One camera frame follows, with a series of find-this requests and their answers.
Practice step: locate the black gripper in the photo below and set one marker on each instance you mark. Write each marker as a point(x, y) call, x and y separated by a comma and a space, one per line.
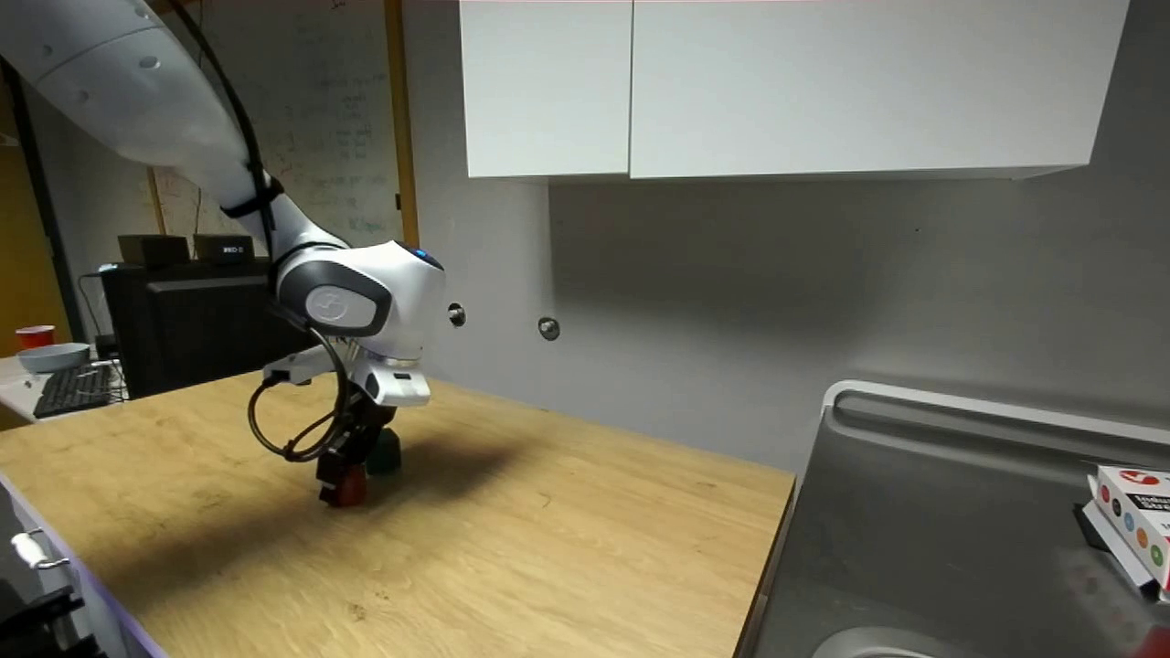
point(358, 430)

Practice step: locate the orange block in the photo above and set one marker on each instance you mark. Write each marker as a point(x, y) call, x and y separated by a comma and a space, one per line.
point(351, 486)

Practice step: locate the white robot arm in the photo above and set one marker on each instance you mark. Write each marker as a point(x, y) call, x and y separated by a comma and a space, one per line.
point(147, 95)

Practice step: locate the black equipment case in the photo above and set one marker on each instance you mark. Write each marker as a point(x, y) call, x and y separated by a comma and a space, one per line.
point(194, 329)

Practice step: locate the black monitor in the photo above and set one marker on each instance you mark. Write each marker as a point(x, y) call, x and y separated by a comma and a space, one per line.
point(225, 245)
point(151, 249)

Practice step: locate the black keyboard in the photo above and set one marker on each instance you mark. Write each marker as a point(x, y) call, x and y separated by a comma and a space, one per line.
point(74, 390)

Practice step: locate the white bowl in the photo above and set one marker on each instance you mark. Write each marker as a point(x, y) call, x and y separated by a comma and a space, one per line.
point(57, 357)

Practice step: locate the wood framed whiteboard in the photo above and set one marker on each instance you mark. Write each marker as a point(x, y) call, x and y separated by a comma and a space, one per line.
point(348, 147)

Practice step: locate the metal table clamp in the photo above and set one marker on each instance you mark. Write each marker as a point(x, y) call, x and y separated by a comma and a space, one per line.
point(30, 585)

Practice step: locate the red cup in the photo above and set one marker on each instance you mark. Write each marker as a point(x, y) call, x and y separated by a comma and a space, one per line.
point(33, 339)

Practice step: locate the stainless steel sink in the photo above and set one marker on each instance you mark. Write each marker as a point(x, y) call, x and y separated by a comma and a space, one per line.
point(964, 535)

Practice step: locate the white box with coloured dots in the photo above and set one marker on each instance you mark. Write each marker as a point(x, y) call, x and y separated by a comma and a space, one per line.
point(1136, 518)

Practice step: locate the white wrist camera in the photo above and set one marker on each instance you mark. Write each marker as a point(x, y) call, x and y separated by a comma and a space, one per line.
point(395, 390)

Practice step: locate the round metal wall fitting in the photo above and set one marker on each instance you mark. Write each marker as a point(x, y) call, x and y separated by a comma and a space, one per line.
point(456, 317)
point(551, 326)

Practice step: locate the white wall cabinet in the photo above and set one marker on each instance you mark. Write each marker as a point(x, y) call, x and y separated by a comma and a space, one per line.
point(791, 84)

